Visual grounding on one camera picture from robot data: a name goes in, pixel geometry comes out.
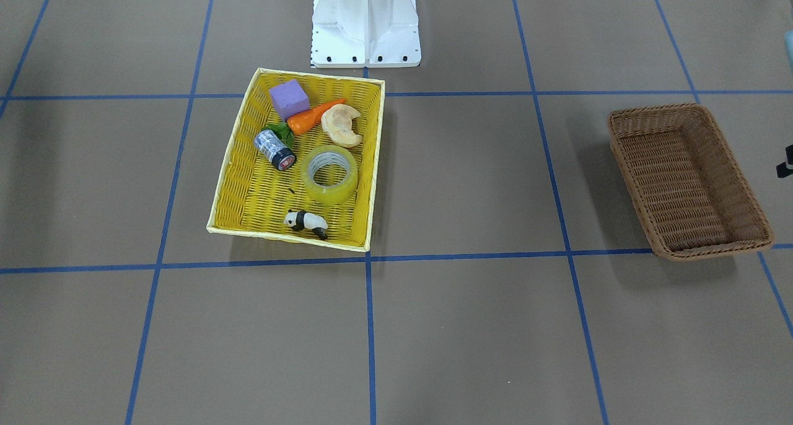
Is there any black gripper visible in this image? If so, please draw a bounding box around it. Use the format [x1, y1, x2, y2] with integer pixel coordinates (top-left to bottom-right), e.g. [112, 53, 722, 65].
[776, 145, 793, 178]

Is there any yellow tape roll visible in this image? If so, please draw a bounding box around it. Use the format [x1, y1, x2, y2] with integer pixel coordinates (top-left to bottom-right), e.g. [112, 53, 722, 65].
[300, 144, 359, 205]

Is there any brown wicker basket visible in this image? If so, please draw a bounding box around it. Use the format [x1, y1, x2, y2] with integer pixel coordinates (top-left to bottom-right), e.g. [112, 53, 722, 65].
[607, 103, 775, 262]

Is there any yellow woven basket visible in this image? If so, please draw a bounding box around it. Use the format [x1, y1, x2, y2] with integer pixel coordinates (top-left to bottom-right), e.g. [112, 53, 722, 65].
[206, 68, 386, 252]

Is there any toy croissant bread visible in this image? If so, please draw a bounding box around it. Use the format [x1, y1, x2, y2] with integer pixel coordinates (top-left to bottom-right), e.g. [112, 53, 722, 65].
[320, 103, 363, 149]

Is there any orange toy carrot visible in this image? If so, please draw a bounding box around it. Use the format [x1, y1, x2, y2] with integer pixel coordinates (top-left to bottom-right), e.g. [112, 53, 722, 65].
[286, 98, 346, 135]

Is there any panda figurine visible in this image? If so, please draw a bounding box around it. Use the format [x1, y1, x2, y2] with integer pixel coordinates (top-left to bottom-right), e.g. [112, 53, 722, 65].
[283, 209, 329, 240]

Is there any purple foam cube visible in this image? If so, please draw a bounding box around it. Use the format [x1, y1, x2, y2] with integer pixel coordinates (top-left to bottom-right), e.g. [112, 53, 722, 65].
[267, 79, 311, 122]

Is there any small black labelled can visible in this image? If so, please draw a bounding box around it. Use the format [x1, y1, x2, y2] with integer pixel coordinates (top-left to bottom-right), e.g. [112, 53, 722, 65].
[253, 129, 297, 171]

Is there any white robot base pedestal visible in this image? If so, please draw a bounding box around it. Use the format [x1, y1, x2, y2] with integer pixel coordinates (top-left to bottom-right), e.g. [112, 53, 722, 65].
[310, 0, 422, 68]

